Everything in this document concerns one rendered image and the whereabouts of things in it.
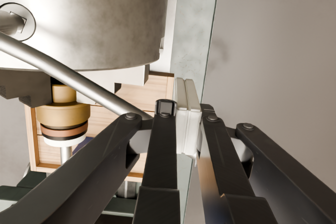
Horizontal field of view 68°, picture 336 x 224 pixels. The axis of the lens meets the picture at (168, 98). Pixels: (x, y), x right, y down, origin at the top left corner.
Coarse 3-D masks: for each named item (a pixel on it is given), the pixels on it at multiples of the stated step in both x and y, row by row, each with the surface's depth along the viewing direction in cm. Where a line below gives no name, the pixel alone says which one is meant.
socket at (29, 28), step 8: (0, 8) 22; (8, 8) 22; (16, 8) 22; (24, 8) 22; (24, 16) 22; (32, 16) 22; (32, 24) 23; (16, 32) 23; (24, 32) 23; (32, 32) 23
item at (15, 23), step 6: (0, 12) 19; (6, 12) 20; (12, 12) 22; (0, 18) 18; (6, 18) 19; (12, 18) 20; (18, 18) 22; (24, 18) 22; (0, 24) 18; (6, 24) 18; (12, 24) 19; (18, 24) 21; (24, 24) 23; (0, 30) 18; (6, 30) 19; (12, 30) 20; (18, 30) 23
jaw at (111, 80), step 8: (80, 72) 37; (88, 72) 37; (96, 72) 37; (104, 72) 37; (112, 72) 37; (120, 72) 37; (128, 72) 36; (136, 72) 36; (144, 72) 36; (96, 80) 37; (104, 80) 37; (112, 80) 37; (120, 80) 37; (128, 80) 37; (136, 80) 37; (144, 80) 37; (112, 88) 38; (80, 96) 39
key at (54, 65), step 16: (0, 32) 17; (0, 48) 17; (16, 48) 17; (32, 48) 17; (32, 64) 17; (48, 64) 17; (64, 64) 18; (64, 80) 17; (80, 80) 17; (96, 96) 17; (112, 96) 18; (144, 112) 18
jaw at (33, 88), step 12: (0, 72) 31; (12, 72) 32; (24, 72) 33; (36, 72) 34; (0, 84) 31; (12, 84) 32; (24, 84) 34; (36, 84) 35; (48, 84) 36; (12, 96) 33; (24, 96) 36; (36, 96) 35; (48, 96) 37
